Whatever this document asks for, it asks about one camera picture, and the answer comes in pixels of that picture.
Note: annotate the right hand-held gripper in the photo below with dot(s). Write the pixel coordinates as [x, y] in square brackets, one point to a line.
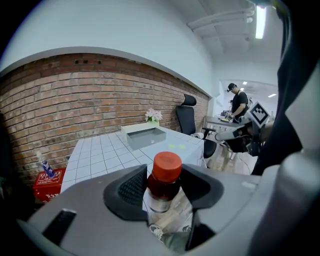
[257, 113]

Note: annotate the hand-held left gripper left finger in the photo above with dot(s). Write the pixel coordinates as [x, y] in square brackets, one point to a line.
[127, 195]

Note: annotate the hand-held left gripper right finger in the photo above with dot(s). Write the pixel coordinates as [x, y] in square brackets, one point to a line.
[202, 190]

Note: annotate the red round object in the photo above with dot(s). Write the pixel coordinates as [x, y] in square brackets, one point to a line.
[166, 170]

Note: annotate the grey rectangular tray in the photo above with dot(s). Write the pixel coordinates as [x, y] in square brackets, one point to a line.
[147, 140]

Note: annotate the person's black clothing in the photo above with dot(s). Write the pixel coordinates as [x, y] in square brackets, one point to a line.
[292, 100]

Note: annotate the dark grey desk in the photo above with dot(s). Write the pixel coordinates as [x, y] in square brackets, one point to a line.
[220, 120]

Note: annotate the white grid tablecloth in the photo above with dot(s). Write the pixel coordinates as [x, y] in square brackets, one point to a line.
[100, 155]

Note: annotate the white paper roll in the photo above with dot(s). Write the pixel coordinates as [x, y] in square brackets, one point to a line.
[197, 135]

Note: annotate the black office chair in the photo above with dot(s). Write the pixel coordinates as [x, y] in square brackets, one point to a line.
[187, 117]

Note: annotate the red crate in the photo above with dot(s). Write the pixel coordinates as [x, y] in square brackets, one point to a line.
[48, 186]

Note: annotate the pink flowers in vase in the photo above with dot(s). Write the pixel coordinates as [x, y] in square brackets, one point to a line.
[153, 115]

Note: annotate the ceiling light tube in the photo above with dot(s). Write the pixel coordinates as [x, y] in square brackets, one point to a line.
[260, 22]

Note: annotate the white ceiling pipes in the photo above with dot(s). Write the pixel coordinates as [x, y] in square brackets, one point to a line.
[220, 18]

